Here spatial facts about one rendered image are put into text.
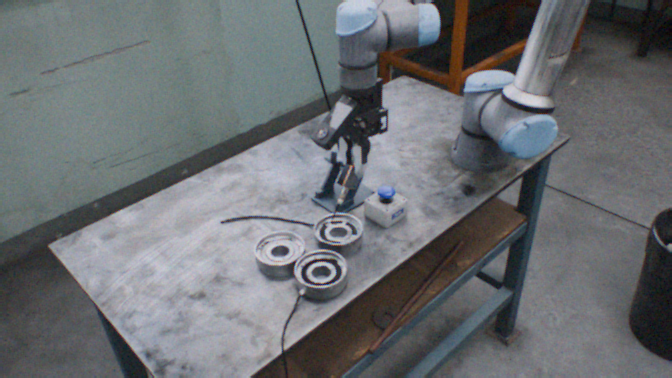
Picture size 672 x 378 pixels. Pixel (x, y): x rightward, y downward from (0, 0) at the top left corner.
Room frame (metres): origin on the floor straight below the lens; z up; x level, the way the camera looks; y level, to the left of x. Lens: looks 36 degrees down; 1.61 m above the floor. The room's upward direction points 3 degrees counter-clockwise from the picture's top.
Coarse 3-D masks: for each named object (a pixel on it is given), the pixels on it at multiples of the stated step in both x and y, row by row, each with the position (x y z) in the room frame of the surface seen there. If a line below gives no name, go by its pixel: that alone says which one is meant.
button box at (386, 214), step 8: (368, 200) 1.01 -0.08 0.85; (376, 200) 1.01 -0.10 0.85; (384, 200) 1.00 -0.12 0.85; (392, 200) 1.00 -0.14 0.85; (400, 200) 1.00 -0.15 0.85; (368, 208) 1.00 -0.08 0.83; (376, 208) 0.98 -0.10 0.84; (384, 208) 0.97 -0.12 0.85; (392, 208) 0.97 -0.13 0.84; (400, 208) 0.99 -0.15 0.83; (368, 216) 1.00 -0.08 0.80; (376, 216) 0.98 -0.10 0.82; (384, 216) 0.96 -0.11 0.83; (392, 216) 0.97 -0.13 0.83; (400, 216) 0.99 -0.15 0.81; (384, 224) 0.96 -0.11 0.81; (392, 224) 0.97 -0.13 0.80
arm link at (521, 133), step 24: (552, 0) 1.09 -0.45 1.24; (576, 0) 1.07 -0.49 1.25; (552, 24) 1.07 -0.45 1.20; (576, 24) 1.07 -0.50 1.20; (528, 48) 1.10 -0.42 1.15; (552, 48) 1.06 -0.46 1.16; (528, 72) 1.08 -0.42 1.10; (552, 72) 1.06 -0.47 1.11; (504, 96) 1.09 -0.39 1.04; (528, 96) 1.06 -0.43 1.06; (552, 96) 1.07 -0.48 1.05; (504, 120) 1.07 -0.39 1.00; (528, 120) 1.03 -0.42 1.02; (552, 120) 1.04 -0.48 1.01; (504, 144) 1.04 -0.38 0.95; (528, 144) 1.03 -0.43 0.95
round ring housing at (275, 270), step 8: (280, 232) 0.92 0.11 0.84; (288, 232) 0.92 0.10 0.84; (264, 240) 0.90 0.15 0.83; (272, 240) 0.91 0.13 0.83; (296, 240) 0.90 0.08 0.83; (256, 248) 0.87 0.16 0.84; (272, 248) 0.88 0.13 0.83; (280, 248) 0.89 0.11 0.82; (288, 248) 0.88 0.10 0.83; (304, 248) 0.86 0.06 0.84; (256, 256) 0.85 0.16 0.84; (272, 256) 0.86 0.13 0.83; (288, 256) 0.85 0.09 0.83; (264, 264) 0.83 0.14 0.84; (272, 264) 0.82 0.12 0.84; (280, 264) 0.82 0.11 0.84; (288, 264) 0.82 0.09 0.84; (264, 272) 0.84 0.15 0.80; (272, 272) 0.82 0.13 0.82; (280, 272) 0.82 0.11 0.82; (288, 272) 0.82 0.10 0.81
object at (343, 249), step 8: (328, 216) 0.97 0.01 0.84; (336, 216) 0.97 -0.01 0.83; (344, 216) 0.97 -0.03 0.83; (352, 216) 0.96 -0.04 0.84; (320, 224) 0.95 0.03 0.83; (336, 224) 0.95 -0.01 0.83; (344, 224) 0.95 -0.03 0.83; (360, 224) 0.93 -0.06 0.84; (328, 232) 0.92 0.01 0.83; (336, 232) 0.94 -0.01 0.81; (344, 232) 0.94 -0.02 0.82; (360, 232) 0.91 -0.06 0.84; (320, 240) 0.89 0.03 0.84; (336, 240) 0.89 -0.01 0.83; (344, 240) 0.89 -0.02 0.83; (352, 240) 0.88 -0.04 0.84; (360, 240) 0.89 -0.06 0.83; (320, 248) 0.89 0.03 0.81; (328, 248) 0.87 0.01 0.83; (336, 248) 0.87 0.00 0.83; (344, 248) 0.87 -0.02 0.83; (352, 248) 0.88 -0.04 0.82; (344, 256) 0.88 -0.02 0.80
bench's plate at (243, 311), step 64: (448, 128) 1.39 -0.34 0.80; (192, 192) 1.14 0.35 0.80; (256, 192) 1.12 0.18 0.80; (448, 192) 1.08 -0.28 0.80; (64, 256) 0.93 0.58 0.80; (128, 256) 0.91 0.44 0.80; (192, 256) 0.90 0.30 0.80; (384, 256) 0.87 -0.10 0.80; (128, 320) 0.73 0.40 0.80; (192, 320) 0.72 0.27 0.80; (256, 320) 0.71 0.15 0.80; (320, 320) 0.71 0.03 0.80
